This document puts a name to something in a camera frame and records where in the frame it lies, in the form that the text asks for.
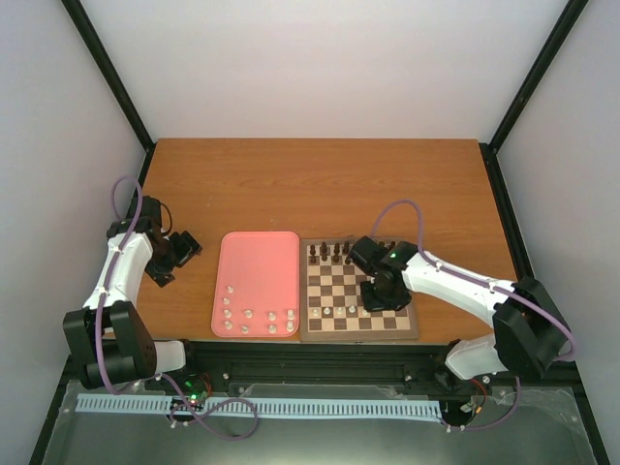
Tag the light blue cable duct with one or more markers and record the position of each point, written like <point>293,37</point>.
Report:
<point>264,408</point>

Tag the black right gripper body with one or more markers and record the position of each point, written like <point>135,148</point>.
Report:
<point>381,298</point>

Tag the pink plastic tray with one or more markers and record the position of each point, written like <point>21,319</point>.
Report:
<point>264,269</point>

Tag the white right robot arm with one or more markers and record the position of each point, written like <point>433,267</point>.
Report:
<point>528,332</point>

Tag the wooden chessboard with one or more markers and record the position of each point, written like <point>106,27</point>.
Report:
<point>337,285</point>

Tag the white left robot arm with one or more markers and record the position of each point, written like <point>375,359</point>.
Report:
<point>108,341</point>

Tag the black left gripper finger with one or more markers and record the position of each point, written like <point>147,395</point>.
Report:
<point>185,253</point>
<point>192,245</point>

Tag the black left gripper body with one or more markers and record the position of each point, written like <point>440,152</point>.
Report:
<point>164,258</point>

